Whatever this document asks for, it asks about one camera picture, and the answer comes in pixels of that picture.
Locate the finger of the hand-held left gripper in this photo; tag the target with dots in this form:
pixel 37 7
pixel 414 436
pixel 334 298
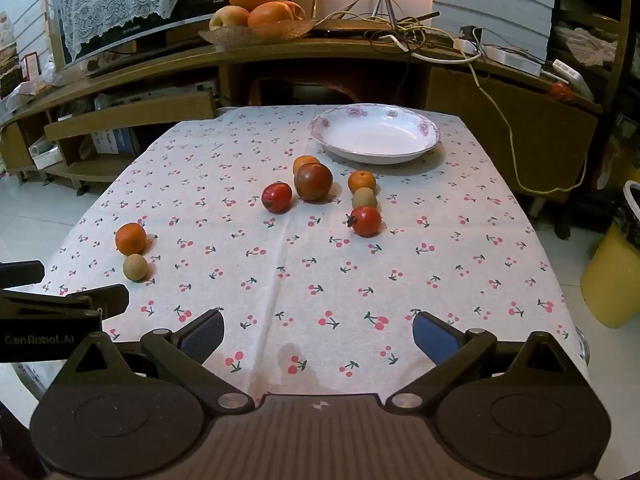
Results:
pixel 60 302
pixel 20 273

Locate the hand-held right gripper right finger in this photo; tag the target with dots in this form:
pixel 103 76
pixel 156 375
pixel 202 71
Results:
pixel 435 336

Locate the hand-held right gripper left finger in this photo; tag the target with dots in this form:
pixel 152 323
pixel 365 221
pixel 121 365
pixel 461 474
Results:
pixel 202 336

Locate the brown longan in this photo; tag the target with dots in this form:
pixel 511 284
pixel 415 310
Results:
pixel 135 267
pixel 364 199

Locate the small orange mandarin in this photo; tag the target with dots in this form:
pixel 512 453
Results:
pixel 304 162
pixel 361 180
pixel 130 238

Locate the large dark red tomato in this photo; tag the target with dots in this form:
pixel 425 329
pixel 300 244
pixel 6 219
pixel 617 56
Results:
pixel 314 182

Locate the white floral plate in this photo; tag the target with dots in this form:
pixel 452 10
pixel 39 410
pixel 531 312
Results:
pixel 375 135

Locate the cherry print tablecloth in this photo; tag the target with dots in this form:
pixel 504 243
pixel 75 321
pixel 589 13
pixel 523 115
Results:
pixel 300 270

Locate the printed cardboard box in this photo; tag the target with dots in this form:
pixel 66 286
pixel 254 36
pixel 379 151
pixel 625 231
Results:
pixel 114 141

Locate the yellow trash bin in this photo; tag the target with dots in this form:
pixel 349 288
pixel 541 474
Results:
pixel 612 280

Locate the wooden cabinet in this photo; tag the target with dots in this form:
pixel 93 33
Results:
pixel 540 125

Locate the small red round object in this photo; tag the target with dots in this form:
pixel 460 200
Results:
pixel 561 91

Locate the long white power strip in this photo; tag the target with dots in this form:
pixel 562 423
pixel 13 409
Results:
pixel 510 60

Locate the glass fruit bowl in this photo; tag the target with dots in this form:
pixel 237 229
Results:
pixel 235 36

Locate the yellow red apple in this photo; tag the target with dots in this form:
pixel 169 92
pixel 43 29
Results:
pixel 227 17

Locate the white slatted panel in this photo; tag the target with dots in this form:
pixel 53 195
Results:
pixel 495 5

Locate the dark shelving unit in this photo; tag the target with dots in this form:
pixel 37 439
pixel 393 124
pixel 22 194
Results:
pixel 590 15

